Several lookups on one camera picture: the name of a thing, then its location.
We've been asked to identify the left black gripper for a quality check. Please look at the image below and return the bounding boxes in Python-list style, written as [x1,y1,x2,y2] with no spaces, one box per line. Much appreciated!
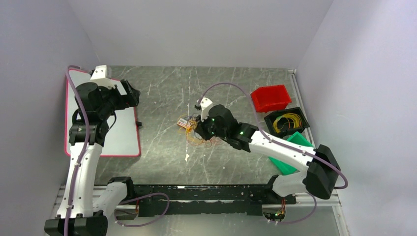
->
[98,79,140,118]

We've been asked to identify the orange yellow cables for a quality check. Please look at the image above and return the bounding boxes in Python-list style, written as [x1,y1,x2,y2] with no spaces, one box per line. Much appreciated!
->
[178,114,222,150]

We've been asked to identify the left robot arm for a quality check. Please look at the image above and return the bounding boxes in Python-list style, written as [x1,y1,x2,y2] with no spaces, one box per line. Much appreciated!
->
[44,79,140,236]

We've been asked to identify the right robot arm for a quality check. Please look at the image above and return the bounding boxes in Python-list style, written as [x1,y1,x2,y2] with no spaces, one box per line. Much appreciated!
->
[195,103,340,204]

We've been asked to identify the small red white box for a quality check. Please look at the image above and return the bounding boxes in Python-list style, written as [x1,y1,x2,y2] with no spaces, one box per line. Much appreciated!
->
[177,118,189,129]

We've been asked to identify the white board pink rim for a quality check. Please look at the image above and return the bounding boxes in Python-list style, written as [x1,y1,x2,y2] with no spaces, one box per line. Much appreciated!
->
[64,82,141,157]

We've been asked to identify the black plastic bin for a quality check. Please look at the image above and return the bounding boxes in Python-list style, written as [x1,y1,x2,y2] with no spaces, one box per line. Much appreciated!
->
[264,107,310,138]

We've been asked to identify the red plastic bin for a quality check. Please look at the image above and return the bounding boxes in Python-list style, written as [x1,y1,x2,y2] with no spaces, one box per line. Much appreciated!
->
[250,85,292,113]

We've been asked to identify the green plastic bin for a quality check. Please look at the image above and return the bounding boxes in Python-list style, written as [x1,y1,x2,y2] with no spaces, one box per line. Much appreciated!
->
[268,131,315,176]

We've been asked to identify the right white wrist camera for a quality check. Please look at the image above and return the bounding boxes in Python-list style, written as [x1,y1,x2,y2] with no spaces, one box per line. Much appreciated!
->
[194,96,213,122]

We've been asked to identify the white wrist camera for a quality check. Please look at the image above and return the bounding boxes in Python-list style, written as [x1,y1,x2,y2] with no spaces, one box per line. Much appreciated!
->
[90,65,111,80]
[194,96,213,122]

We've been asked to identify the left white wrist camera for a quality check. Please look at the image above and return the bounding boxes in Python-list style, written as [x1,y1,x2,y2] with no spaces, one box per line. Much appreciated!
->
[90,65,111,80]

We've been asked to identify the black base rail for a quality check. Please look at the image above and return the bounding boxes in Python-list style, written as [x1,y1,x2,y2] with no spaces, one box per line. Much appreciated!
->
[121,184,296,217]

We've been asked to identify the yellow cable coil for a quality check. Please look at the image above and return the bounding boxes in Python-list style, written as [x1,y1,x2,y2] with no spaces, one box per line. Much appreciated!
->
[272,113,303,134]

